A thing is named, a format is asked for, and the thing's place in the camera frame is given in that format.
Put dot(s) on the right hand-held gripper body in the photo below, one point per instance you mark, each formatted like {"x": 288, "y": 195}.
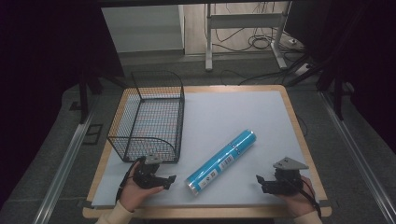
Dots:
{"x": 288, "y": 175}

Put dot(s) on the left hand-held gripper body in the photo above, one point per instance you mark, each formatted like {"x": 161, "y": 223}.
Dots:
{"x": 145, "y": 174}

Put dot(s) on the blue roll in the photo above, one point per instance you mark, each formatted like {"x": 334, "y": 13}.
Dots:
{"x": 221, "y": 161}

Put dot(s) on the person's left hand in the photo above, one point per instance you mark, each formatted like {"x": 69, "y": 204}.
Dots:
{"x": 134, "y": 194}

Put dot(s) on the person's right hand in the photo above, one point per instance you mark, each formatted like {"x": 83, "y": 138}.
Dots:
{"x": 299, "y": 202}

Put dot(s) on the black floor socket plate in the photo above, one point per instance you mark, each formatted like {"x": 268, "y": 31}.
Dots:
{"x": 92, "y": 133}

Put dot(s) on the light grey table mat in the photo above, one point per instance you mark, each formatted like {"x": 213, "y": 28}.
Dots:
{"x": 233, "y": 109}

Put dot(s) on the black metal stand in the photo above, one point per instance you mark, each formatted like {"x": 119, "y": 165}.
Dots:
{"x": 337, "y": 93}
{"x": 83, "y": 99}

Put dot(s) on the white power strip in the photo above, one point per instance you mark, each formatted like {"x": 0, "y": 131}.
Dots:
{"x": 295, "y": 43}
{"x": 302, "y": 69}

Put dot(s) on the dark curtain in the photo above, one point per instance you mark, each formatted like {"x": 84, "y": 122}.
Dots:
{"x": 367, "y": 62}
{"x": 40, "y": 62}

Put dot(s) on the white partition panel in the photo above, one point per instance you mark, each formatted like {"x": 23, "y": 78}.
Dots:
{"x": 141, "y": 28}

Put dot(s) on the silver metal floor rail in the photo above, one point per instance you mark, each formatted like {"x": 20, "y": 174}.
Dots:
{"x": 358, "y": 155}
{"x": 62, "y": 169}

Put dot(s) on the white metal desk frame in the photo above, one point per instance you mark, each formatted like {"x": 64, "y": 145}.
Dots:
{"x": 246, "y": 20}

